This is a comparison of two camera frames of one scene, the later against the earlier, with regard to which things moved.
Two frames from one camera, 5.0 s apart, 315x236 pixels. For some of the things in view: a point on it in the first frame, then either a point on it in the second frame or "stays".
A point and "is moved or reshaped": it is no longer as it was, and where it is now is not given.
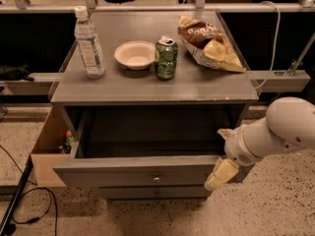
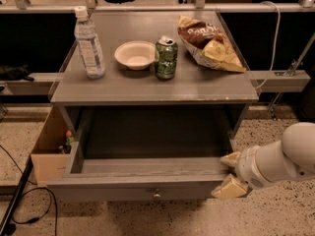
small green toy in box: (67, 147) stays
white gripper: (236, 147) to (248, 167)
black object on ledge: (14, 73) stays
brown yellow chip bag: (209, 45) stays
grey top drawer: (154, 147) is moved or reshaped
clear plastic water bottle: (85, 33) stays
